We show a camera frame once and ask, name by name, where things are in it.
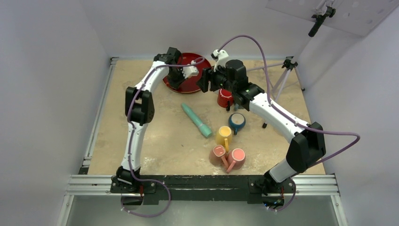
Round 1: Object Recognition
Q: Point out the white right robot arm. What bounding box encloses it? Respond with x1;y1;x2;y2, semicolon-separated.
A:
197;59;326;192

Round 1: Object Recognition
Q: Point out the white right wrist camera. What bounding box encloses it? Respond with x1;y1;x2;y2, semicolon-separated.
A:
211;49;229;72

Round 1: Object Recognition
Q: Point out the red round tray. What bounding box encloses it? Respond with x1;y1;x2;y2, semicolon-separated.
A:
163;53;211;94

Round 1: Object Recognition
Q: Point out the aluminium frame rail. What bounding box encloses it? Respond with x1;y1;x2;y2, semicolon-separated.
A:
56;57;348;226

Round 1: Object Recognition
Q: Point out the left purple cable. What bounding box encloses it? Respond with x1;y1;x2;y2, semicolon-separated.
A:
120;56;206;218

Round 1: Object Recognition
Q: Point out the black base bar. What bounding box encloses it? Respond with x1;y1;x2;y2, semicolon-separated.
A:
110;175;295;206

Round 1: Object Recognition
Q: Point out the yellow mug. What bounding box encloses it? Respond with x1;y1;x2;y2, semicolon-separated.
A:
215;126;233;153

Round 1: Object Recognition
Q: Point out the red mug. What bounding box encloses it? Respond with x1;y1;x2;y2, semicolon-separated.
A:
217;89;234;112

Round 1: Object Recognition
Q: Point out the blue mug white inside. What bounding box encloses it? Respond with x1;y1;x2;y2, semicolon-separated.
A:
228;113;246;135

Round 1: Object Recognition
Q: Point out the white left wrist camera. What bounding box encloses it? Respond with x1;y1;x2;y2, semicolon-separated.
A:
182;60;199;79

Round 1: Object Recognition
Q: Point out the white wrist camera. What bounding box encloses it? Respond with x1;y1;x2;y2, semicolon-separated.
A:
182;60;199;79
211;49;229;72

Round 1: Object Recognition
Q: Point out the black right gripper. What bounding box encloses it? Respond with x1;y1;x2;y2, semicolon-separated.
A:
196;61;236;93

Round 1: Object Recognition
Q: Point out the plain pink mug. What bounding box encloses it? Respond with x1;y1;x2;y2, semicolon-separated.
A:
224;148;246;173

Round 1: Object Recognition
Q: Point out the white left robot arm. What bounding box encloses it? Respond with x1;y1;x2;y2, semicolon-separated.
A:
114;47;186;193

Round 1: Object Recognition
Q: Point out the patterned pink mug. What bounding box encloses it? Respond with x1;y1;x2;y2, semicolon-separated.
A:
208;145;229;169

